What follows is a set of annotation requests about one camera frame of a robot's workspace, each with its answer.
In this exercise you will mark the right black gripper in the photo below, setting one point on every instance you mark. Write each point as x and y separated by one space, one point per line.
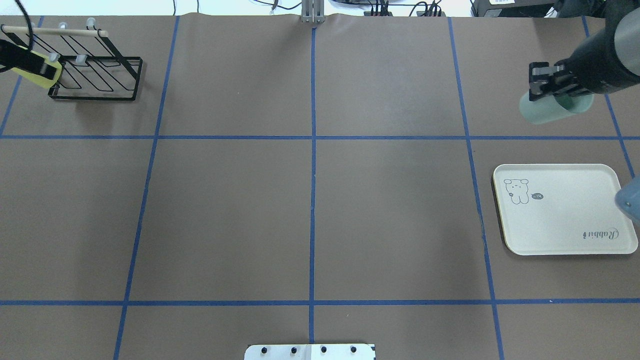
596 67

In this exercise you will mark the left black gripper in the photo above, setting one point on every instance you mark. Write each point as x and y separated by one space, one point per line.
24 60

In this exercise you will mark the pale green cup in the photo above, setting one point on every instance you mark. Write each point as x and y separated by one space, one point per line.
553 108

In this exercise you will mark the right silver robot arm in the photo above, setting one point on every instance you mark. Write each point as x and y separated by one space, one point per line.
612 17

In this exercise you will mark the yellow cup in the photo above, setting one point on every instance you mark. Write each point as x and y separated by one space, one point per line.
45 75

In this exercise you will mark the cream rabbit tray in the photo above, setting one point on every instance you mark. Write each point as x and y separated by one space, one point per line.
551 209

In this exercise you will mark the black box with label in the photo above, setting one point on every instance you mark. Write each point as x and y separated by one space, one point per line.
511 8

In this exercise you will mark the black wire cup rack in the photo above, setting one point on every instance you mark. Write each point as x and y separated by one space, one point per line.
93 68

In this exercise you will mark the aluminium frame post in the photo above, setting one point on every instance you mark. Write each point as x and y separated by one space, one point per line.
313 11

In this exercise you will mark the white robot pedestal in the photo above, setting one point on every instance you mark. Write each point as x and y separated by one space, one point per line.
320 351

